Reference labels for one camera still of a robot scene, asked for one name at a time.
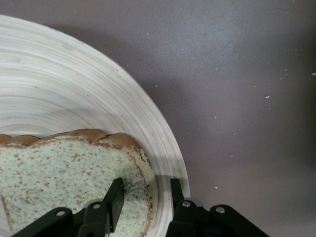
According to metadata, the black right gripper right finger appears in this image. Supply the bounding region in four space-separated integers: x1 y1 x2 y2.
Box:
167 178 270 237

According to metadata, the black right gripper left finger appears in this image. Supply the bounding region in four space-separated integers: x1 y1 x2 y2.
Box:
14 177 124 237

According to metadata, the slice of bread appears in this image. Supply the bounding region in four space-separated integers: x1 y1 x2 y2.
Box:
0 128 155 237

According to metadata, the round wooden plate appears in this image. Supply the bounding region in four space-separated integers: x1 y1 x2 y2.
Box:
0 14 191 237

